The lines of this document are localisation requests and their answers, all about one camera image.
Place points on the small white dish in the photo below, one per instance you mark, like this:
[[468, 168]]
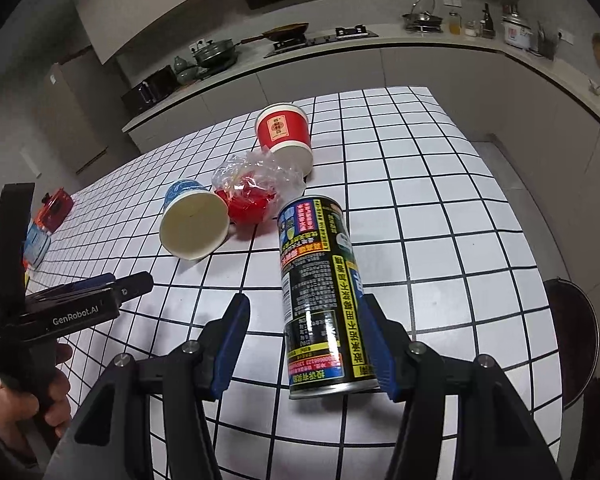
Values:
[[595, 88]]

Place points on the gas stove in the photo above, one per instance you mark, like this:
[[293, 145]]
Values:
[[325, 40]]

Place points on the yellow oil bottle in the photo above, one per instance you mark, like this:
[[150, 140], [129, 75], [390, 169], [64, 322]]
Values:
[[454, 24]]

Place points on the frying pan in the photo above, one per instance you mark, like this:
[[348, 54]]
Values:
[[287, 31]]

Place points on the black trash bin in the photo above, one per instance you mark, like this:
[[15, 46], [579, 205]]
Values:
[[570, 340]]

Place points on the red paper cup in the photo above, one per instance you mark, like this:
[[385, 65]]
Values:
[[282, 127]]

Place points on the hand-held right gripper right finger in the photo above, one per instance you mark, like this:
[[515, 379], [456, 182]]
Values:
[[380, 350]]

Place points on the red box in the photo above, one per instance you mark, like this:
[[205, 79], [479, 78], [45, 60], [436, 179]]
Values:
[[55, 207]]

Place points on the white wall outlet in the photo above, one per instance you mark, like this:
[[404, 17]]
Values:
[[198, 43], [565, 36], [451, 1]]

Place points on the dark glass bottle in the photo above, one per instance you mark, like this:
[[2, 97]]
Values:
[[488, 22]]

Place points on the white rice cooker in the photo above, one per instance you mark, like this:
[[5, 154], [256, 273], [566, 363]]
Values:
[[517, 32]]

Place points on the clear plastic bag red contents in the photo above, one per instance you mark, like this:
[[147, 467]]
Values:
[[250, 195]]

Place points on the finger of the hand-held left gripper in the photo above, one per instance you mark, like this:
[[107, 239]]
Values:
[[80, 285], [135, 285]]

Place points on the blue paper cup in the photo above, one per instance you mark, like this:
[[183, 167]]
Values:
[[195, 230]]

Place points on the wok with glass lid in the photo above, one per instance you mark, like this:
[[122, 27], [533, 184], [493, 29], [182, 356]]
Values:
[[422, 17]]

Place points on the utensil holder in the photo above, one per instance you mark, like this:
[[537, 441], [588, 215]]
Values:
[[545, 46]]

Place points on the person's left hand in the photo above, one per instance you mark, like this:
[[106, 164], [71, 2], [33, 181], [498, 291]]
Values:
[[60, 400]]

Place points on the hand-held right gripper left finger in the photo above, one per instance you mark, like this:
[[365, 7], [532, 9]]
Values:
[[230, 345]]

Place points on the black toaster oven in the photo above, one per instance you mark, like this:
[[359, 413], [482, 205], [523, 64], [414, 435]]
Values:
[[150, 87]]

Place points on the dark lidded pan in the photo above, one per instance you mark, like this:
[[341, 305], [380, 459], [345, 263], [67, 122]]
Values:
[[215, 52]]

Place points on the black printed can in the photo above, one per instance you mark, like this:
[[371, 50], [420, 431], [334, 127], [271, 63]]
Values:
[[315, 280]]

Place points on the grey refrigerator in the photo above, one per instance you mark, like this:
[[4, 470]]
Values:
[[75, 110]]

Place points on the green ceramic teapot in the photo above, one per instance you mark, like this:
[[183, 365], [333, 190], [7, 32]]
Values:
[[186, 72]]

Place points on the small seasoning jars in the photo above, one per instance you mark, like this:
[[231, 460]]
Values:
[[471, 30]]

